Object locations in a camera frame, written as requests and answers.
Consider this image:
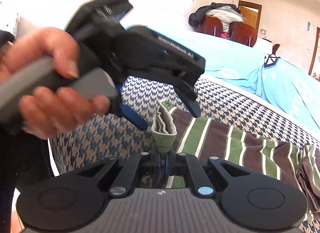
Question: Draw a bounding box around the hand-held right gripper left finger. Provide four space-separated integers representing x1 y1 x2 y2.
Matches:
75 153 163 197

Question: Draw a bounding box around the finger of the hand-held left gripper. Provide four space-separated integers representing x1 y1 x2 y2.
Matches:
115 85 148 131
175 85 202 118

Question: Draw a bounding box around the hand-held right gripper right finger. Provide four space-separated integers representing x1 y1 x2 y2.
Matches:
165 153 251 197

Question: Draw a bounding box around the green brown striped t-shirt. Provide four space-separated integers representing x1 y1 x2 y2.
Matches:
140 99 320 222

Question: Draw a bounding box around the pile of clothes on chair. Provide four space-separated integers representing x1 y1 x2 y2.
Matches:
189 3 242 27

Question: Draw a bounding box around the person's left hand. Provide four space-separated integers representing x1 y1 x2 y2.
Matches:
0 27 110 139

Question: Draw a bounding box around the houndstooth seat mat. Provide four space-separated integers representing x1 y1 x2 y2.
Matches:
47 75 320 233

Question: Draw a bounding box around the blue printed sofa cover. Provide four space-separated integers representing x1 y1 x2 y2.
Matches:
125 24 320 137

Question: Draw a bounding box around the white cloth dining table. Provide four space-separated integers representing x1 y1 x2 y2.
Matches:
255 37 273 53

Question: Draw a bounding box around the wooden door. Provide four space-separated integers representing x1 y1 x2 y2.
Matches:
237 1 262 33

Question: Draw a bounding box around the wooden doorway frame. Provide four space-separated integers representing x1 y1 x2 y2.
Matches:
308 26 320 81

